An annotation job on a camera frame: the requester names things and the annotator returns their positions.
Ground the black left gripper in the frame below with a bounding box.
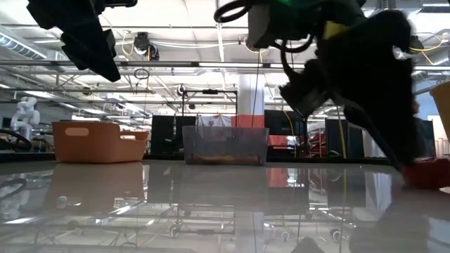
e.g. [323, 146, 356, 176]
[27, 0, 138, 83]

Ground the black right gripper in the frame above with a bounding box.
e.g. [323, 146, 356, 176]
[279, 10, 421, 175]

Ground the small red pepper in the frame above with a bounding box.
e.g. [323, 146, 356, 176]
[402, 157, 450, 190]

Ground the white and orange pillar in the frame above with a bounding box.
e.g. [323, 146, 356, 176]
[238, 73, 265, 128]

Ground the orange plastic basket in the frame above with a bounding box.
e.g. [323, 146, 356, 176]
[51, 121, 150, 164]

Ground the grey translucent plastic basket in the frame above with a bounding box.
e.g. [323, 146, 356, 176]
[181, 125, 270, 167]

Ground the white printed cloth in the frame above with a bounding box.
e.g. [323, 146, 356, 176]
[196, 114, 233, 128]

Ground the black partition panel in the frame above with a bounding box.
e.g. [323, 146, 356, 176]
[150, 115, 197, 155]

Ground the yellow hanging cable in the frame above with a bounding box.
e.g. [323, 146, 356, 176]
[335, 105, 347, 159]

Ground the black ceiling cable reel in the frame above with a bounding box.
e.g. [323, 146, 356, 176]
[409, 34, 425, 50]
[147, 44, 161, 61]
[133, 32, 151, 56]

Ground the black metal frame stand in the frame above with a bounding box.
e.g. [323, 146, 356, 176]
[181, 89, 239, 127]

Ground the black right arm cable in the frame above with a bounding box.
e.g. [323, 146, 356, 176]
[214, 0, 254, 24]

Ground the black aluminium table frame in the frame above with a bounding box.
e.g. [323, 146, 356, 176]
[0, 150, 398, 166]

